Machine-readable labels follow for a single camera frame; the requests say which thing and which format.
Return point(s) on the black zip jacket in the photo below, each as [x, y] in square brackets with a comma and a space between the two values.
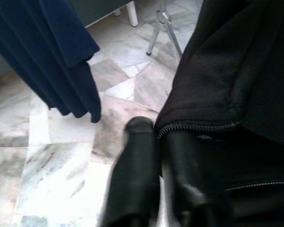
[215, 71]

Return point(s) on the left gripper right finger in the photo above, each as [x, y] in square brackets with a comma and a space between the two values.
[187, 177]

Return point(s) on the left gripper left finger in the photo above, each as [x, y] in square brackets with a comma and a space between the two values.
[135, 170]

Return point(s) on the navy blue shirt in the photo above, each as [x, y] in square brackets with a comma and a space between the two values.
[49, 59]

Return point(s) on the silver metal clothes rack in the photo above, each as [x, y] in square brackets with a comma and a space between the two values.
[165, 30]

